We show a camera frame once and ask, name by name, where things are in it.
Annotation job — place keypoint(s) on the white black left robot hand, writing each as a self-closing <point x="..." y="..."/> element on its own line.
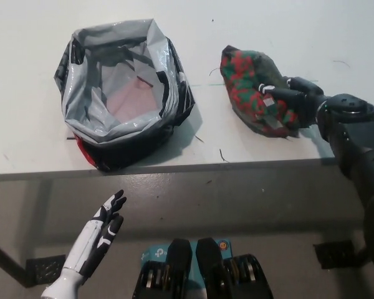
<point x="87" y="243"/>

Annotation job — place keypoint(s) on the black grey plastic bag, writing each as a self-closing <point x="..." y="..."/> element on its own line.
<point x="78" y="93"/>

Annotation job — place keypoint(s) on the pink flat item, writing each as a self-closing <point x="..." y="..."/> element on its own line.
<point x="132" y="99"/>

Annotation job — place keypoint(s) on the teal router box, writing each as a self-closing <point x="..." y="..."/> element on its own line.
<point x="149" y="253"/>

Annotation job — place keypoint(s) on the red green patterned cloth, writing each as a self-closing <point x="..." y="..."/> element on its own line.
<point x="243" y="74"/>

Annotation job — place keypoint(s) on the black table leg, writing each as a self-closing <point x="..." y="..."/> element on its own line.
<point x="9" y="263"/>

